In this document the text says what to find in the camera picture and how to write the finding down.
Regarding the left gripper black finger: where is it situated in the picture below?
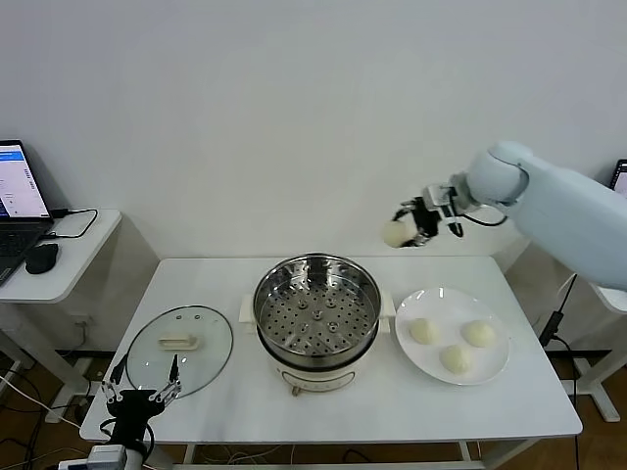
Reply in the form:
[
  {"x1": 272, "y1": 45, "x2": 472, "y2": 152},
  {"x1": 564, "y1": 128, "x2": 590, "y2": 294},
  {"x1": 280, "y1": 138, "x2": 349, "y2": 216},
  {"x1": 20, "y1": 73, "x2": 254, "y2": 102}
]
[
  {"x1": 148, "y1": 352, "x2": 183, "y2": 405},
  {"x1": 101, "y1": 356, "x2": 127, "y2": 402}
]

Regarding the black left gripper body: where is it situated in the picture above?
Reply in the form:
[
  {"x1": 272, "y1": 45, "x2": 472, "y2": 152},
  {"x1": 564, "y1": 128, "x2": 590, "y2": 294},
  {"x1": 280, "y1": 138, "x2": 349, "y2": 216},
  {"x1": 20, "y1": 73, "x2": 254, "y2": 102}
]
[{"x1": 105, "y1": 389, "x2": 166, "y2": 445}]

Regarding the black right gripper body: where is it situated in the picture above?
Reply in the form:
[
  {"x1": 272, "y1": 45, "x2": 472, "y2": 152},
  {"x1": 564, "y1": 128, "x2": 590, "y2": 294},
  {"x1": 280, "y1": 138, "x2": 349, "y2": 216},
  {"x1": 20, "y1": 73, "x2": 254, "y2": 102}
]
[{"x1": 410, "y1": 195, "x2": 443, "y2": 240}]

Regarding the white steamed baozi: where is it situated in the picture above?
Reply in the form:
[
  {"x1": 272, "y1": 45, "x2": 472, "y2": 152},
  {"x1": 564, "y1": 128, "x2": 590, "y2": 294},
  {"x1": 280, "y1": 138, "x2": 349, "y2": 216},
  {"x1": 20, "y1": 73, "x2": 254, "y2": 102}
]
[
  {"x1": 381, "y1": 219, "x2": 410, "y2": 249},
  {"x1": 439, "y1": 344, "x2": 474, "y2": 377},
  {"x1": 460, "y1": 319, "x2": 497, "y2": 349},
  {"x1": 408, "y1": 317, "x2": 441, "y2": 346}
]

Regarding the glass pot lid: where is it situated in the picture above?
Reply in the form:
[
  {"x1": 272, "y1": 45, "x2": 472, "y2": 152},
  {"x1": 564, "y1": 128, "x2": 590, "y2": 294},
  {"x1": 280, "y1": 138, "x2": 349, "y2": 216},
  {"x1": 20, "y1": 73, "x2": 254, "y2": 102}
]
[{"x1": 125, "y1": 305, "x2": 234, "y2": 399}]

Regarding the stainless steel steamer basket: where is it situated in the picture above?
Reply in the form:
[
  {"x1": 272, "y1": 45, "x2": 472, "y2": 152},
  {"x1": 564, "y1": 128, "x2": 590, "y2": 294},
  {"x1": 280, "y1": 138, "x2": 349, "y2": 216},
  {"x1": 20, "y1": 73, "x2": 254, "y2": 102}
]
[{"x1": 253, "y1": 253, "x2": 383, "y2": 367}]

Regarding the white side table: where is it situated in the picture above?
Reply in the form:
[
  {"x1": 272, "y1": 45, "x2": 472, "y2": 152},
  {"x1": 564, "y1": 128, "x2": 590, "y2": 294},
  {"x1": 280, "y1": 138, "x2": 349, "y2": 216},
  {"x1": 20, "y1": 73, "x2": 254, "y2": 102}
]
[
  {"x1": 0, "y1": 209, "x2": 122, "y2": 425},
  {"x1": 546, "y1": 283, "x2": 627, "y2": 425}
]

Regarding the white round plate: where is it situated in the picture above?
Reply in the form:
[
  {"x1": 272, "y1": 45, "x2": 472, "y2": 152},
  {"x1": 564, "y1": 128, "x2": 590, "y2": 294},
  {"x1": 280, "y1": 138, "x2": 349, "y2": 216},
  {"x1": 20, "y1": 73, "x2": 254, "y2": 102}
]
[{"x1": 394, "y1": 287, "x2": 510, "y2": 386}]

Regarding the black computer mouse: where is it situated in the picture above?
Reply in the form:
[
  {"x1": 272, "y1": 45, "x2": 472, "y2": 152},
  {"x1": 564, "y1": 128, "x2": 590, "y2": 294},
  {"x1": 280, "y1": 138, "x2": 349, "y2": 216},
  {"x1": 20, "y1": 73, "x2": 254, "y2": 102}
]
[{"x1": 24, "y1": 242, "x2": 60, "y2": 275}]

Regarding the black laptop dark screen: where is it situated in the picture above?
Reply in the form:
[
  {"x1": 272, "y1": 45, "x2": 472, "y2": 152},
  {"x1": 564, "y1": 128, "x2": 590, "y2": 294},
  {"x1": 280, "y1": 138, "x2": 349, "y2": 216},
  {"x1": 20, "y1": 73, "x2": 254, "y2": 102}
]
[{"x1": 609, "y1": 159, "x2": 627, "y2": 195}]

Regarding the black laptop white-blue screen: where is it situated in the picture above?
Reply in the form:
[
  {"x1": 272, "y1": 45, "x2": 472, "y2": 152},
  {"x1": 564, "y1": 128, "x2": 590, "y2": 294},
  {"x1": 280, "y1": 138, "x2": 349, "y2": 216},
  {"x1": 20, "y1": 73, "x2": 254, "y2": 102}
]
[{"x1": 0, "y1": 139, "x2": 55, "y2": 288}]

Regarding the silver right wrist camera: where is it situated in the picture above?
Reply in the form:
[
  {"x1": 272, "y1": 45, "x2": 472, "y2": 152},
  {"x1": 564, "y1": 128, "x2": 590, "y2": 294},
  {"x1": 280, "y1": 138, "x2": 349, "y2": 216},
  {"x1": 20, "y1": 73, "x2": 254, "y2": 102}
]
[{"x1": 423, "y1": 181, "x2": 464, "y2": 239}]

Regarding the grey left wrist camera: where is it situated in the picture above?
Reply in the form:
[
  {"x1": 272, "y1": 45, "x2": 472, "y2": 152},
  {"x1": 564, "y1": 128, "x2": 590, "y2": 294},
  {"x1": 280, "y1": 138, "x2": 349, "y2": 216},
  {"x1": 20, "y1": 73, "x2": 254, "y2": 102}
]
[{"x1": 58, "y1": 444, "x2": 128, "y2": 470}]

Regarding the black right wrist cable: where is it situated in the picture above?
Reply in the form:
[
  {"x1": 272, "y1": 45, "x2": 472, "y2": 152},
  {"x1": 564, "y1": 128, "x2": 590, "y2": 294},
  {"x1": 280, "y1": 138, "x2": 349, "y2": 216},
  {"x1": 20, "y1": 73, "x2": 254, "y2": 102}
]
[{"x1": 458, "y1": 203, "x2": 510, "y2": 228}]

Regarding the white floor cable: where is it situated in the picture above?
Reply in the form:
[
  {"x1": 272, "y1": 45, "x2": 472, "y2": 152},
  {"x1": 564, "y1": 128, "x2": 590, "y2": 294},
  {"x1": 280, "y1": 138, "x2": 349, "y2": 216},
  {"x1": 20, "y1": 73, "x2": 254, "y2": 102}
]
[{"x1": 0, "y1": 373, "x2": 84, "y2": 432}]

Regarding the black power adapter cable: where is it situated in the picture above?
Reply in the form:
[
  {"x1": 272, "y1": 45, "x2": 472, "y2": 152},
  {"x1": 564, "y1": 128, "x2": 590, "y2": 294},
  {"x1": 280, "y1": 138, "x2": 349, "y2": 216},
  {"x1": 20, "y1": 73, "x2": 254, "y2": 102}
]
[{"x1": 538, "y1": 273, "x2": 584, "y2": 470}]

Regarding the black laptop charger cable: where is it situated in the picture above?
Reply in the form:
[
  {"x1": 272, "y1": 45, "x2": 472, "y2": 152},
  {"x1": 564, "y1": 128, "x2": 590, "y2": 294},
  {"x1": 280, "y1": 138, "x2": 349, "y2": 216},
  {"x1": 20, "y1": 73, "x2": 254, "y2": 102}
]
[{"x1": 41, "y1": 208, "x2": 99, "y2": 241}]

